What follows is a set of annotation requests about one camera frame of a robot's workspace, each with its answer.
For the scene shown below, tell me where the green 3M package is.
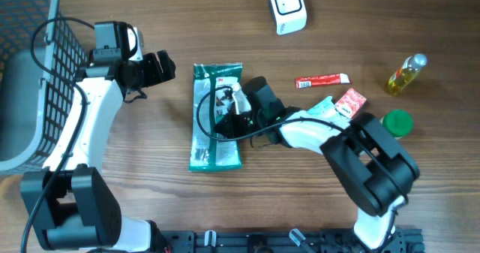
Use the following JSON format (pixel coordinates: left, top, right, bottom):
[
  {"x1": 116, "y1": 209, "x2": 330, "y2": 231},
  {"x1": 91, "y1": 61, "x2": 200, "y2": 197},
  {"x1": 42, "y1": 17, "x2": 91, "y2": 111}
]
[{"x1": 189, "y1": 62, "x2": 243, "y2": 172}]

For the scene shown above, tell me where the teal small packet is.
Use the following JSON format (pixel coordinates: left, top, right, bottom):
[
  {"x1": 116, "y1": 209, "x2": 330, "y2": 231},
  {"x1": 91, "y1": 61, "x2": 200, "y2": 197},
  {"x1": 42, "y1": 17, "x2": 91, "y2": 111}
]
[{"x1": 307, "y1": 96, "x2": 350, "y2": 128}]

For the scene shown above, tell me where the red Nescafe sachet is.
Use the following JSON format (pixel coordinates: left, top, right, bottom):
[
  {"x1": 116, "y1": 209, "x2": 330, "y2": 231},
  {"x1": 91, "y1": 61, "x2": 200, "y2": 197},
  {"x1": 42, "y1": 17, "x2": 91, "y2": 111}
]
[{"x1": 295, "y1": 74, "x2": 350, "y2": 89}]

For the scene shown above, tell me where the red tissue pack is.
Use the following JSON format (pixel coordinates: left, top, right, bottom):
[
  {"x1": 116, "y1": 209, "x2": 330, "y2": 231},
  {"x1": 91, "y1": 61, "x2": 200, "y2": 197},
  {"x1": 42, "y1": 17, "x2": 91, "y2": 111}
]
[{"x1": 334, "y1": 88, "x2": 367, "y2": 119}]

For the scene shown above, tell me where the green lid jar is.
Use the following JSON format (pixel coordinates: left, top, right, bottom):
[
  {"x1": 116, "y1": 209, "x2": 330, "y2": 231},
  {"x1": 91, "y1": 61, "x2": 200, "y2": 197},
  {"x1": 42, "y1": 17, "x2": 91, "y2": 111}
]
[{"x1": 380, "y1": 109, "x2": 414, "y2": 139}]

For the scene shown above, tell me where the yellow liquid bottle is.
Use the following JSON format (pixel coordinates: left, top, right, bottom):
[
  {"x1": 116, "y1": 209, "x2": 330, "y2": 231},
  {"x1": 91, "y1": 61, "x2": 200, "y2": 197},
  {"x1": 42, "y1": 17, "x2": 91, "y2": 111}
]
[{"x1": 385, "y1": 53, "x2": 428, "y2": 96}]

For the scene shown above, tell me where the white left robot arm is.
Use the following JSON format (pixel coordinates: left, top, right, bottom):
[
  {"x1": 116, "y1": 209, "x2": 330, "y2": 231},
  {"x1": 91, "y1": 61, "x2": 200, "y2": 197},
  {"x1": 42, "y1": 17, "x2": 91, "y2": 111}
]
[{"x1": 20, "y1": 21, "x2": 176, "y2": 252}]

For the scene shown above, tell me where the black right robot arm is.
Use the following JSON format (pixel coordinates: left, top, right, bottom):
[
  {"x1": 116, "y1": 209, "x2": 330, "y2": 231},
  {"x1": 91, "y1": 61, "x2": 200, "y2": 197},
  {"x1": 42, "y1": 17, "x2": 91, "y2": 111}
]
[{"x1": 213, "y1": 77, "x2": 420, "y2": 252}]

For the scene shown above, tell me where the white barcode scanner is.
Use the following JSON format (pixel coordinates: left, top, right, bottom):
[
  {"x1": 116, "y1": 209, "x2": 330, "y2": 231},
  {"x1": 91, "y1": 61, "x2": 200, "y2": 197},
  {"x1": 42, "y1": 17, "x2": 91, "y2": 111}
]
[{"x1": 268, "y1": 0, "x2": 308, "y2": 35}]

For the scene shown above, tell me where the grey mesh basket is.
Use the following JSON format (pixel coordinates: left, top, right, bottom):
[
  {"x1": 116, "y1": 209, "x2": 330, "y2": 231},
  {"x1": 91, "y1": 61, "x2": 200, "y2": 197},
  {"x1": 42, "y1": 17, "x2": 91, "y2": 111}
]
[{"x1": 1, "y1": 0, "x2": 86, "y2": 175}]

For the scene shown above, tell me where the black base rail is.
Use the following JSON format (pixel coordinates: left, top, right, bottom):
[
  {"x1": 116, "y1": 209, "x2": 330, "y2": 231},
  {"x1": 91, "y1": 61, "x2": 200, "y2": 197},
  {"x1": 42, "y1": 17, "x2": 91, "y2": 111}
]
[{"x1": 160, "y1": 228, "x2": 425, "y2": 253}]

